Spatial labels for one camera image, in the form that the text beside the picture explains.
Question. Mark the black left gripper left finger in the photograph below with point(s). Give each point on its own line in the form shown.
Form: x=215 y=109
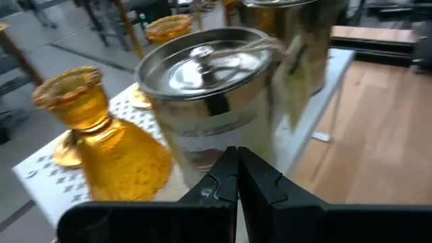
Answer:
x=222 y=184

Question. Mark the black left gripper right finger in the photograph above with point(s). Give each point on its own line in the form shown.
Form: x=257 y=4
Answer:
x=256 y=184

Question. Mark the short gold candlestick holder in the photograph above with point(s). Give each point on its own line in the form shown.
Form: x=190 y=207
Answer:
x=67 y=153

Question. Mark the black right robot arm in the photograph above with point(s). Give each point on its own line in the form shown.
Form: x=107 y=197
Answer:
x=424 y=47

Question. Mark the white perforated metal shelf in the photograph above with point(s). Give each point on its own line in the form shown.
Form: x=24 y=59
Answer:
x=50 y=182

